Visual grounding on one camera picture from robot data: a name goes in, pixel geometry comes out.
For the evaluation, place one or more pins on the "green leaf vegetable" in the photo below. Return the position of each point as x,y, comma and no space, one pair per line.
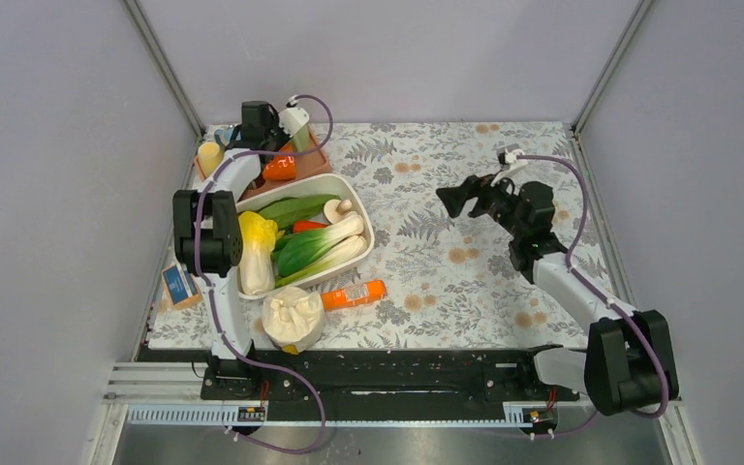
287,211

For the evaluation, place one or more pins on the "orange tube package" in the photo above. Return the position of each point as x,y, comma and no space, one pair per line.
355,295

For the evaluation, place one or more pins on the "light blue big mug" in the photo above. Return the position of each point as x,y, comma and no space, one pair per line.
223,136

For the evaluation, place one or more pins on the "yellow cup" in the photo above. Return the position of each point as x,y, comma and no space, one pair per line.
209,156

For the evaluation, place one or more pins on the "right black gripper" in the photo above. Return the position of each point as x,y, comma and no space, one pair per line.
474,187

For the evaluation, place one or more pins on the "white vegetable tub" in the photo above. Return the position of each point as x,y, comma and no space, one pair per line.
328,183

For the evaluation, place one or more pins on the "upper bok choy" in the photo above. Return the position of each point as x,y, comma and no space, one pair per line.
306,247

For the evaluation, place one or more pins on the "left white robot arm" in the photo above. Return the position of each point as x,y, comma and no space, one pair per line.
208,239

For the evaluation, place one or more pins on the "light green mug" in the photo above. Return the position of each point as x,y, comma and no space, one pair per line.
300,141

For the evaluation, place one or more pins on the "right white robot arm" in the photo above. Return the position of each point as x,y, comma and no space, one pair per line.
627,364

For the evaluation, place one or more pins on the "lower bok choy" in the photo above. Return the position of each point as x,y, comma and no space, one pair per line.
344,251

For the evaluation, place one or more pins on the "yellow napa cabbage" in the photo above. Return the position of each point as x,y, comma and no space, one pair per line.
259,238

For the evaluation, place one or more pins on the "red pepper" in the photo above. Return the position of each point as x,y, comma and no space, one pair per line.
307,225

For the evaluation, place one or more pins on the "blue labelled box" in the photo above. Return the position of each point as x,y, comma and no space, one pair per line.
180,286

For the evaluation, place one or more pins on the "pink tray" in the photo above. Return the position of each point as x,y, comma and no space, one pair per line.
308,165

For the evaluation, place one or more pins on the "cream cloth bag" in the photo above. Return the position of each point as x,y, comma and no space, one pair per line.
293,319

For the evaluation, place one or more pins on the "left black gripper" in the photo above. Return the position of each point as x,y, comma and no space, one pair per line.
274,122

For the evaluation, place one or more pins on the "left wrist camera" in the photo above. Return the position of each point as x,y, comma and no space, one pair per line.
293,119

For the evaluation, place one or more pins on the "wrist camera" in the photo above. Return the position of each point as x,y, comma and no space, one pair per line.
511,161
293,119

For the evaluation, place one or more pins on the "white mushroom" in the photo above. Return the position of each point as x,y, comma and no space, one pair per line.
336,210

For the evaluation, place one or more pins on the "bok choy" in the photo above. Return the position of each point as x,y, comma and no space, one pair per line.
306,247
344,251

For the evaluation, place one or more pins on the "orange mug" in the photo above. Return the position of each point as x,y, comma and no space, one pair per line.
280,168

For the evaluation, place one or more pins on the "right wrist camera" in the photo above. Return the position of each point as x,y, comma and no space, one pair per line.
511,161

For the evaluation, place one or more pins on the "floral table mat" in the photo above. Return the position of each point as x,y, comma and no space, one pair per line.
450,283

